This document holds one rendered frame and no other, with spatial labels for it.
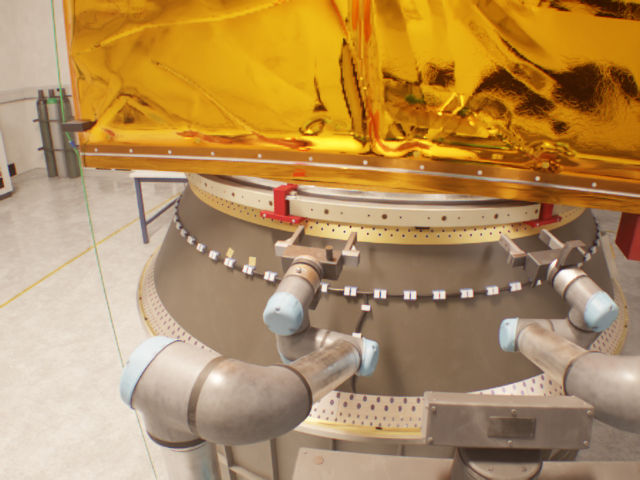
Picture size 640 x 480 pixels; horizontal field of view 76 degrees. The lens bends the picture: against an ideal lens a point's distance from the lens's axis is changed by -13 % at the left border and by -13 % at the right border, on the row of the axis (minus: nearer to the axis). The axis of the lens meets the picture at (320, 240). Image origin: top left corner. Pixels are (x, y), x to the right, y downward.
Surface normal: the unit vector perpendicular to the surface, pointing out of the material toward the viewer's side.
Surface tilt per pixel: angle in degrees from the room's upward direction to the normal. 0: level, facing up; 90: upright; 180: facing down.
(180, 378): 33
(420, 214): 90
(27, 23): 90
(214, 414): 64
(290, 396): 53
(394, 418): 43
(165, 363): 21
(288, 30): 88
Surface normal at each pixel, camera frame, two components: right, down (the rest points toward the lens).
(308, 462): 0.00, -0.92
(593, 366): -0.65, -0.75
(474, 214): 0.14, 0.40
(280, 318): -0.29, 0.54
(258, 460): -0.47, 0.35
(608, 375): -0.71, -0.60
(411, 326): -0.04, -0.08
